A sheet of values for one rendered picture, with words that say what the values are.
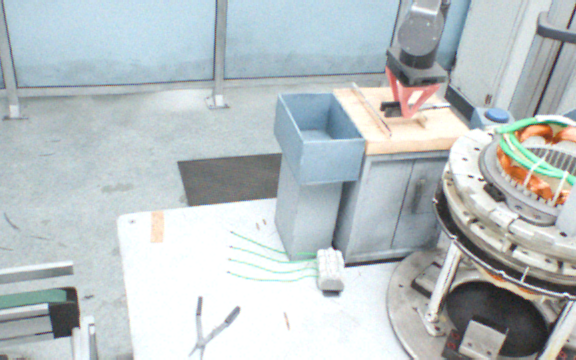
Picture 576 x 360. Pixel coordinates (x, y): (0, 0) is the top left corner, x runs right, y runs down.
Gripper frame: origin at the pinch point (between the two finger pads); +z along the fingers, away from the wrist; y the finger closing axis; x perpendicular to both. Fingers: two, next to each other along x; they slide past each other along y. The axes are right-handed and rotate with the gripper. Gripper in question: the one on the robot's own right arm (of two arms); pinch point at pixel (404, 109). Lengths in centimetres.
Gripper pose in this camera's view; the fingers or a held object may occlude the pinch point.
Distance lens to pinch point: 103.9
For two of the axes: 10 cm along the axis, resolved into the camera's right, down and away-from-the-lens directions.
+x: 9.6, -0.9, 2.7
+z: -1.0, 7.8, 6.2
